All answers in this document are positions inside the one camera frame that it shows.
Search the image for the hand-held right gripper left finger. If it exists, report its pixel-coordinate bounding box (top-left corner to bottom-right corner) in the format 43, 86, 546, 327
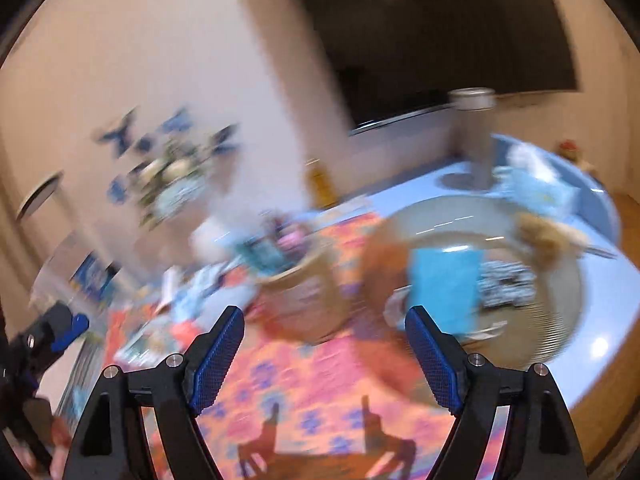
62, 305, 246, 480

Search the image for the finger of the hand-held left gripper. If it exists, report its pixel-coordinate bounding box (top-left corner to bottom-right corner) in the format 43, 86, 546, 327
14, 301, 91, 378

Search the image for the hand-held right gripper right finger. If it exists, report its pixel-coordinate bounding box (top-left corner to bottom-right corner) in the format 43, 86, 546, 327
404, 305, 588, 480

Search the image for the blue packet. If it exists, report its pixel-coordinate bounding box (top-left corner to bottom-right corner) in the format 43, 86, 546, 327
407, 247, 484, 337

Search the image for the black and white patterned packet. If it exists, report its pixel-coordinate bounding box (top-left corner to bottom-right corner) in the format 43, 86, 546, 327
479, 260, 536, 307

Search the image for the ribbed glass tray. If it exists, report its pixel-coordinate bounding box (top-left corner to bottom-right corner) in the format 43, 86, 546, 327
380, 195, 587, 362

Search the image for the beige basket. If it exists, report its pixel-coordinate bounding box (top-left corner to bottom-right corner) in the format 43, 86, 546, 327
255, 244, 352, 347

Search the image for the fluffy beige duster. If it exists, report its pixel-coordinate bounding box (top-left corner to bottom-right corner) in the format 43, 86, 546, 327
515, 211, 617, 262

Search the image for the blue and white flower bouquet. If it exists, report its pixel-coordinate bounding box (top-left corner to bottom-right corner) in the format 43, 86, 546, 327
92, 106, 239, 227

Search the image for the amber glass bottle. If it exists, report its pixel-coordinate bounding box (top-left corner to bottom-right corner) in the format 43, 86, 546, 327
307, 157, 334, 209

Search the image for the blue patterned tissue box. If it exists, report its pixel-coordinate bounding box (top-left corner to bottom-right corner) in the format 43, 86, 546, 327
495, 142, 581, 217

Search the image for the grey cylindrical appliance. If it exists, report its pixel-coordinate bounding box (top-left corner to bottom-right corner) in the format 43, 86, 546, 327
447, 87, 498, 189

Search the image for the black wall television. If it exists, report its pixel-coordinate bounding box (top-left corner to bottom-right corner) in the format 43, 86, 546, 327
280, 0, 583, 134

